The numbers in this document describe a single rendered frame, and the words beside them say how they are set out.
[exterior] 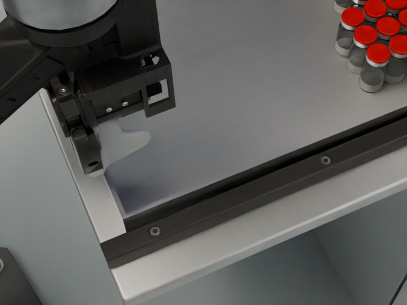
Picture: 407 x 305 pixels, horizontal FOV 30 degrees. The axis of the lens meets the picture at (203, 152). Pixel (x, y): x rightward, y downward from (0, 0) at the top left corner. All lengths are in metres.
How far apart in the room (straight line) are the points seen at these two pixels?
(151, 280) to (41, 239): 1.03
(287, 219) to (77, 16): 0.28
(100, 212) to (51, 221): 1.00
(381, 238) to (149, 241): 0.63
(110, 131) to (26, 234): 1.10
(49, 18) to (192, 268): 0.27
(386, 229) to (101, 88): 0.73
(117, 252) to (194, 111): 0.16
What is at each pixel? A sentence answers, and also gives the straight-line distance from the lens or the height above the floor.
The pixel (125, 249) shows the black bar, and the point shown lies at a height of 0.90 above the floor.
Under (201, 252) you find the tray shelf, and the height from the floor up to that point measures 0.88.
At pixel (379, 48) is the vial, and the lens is 0.68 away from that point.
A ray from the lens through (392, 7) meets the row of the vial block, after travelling 0.71.
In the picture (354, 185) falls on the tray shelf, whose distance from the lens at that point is 0.65.
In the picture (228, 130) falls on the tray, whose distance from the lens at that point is 0.67.
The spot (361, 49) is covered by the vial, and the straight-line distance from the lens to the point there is 0.69.
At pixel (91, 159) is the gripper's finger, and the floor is 0.99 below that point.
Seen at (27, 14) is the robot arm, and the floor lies 1.13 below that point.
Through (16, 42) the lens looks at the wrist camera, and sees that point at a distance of 0.49.
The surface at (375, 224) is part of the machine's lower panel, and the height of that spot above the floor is 0.40.
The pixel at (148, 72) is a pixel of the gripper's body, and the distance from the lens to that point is 0.50.
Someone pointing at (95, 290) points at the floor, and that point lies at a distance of 1.57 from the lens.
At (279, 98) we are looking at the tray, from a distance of 0.69.
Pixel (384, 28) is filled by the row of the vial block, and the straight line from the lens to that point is 0.69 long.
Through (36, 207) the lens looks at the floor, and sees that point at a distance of 1.67.
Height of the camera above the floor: 1.45
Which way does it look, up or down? 60 degrees down
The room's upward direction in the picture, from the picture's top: 3 degrees counter-clockwise
